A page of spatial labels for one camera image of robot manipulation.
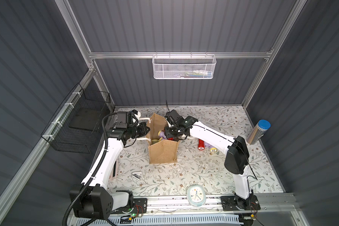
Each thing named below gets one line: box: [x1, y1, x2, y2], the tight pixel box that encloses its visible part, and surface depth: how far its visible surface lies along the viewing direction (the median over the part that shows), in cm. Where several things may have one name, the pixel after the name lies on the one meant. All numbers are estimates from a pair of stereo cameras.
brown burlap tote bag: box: [145, 113, 180, 164], surface depth 84 cm
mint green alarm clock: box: [186, 184, 207, 207], surface depth 76 cm
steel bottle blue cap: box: [246, 119, 272, 145], surface depth 87 cm
